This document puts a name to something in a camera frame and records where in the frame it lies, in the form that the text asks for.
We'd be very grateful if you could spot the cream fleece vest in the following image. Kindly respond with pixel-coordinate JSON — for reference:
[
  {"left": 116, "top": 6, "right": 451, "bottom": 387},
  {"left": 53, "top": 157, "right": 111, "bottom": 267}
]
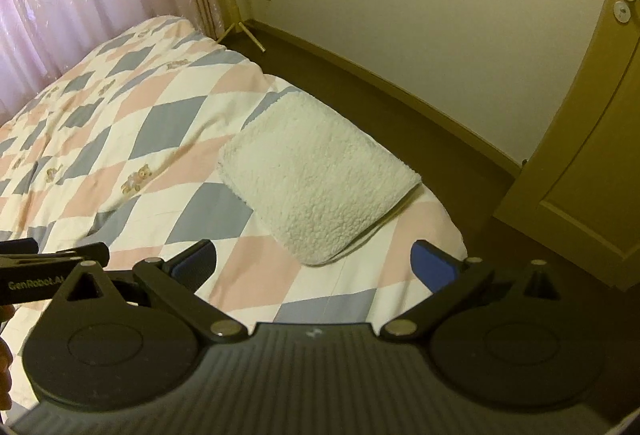
[{"left": 218, "top": 91, "right": 421, "bottom": 266}]

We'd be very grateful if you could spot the person's left hand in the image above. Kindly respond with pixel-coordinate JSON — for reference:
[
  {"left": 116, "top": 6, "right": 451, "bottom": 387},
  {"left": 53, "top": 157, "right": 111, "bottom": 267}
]
[{"left": 0, "top": 305, "right": 15, "bottom": 412}]

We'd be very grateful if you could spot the wooden door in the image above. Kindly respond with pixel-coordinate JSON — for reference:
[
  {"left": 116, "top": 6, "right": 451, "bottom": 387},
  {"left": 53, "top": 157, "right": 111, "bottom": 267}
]
[{"left": 495, "top": 0, "right": 639, "bottom": 291}]

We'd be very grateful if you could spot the wooden coat stand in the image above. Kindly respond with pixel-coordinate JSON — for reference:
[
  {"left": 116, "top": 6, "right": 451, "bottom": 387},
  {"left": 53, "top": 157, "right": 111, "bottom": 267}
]
[{"left": 216, "top": 0, "right": 267, "bottom": 54}]

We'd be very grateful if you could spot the silver door handle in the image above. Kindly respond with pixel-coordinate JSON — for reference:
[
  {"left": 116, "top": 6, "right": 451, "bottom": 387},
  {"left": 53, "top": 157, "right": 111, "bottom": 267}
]
[{"left": 613, "top": 0, "right": 639, "bottom": 24}]

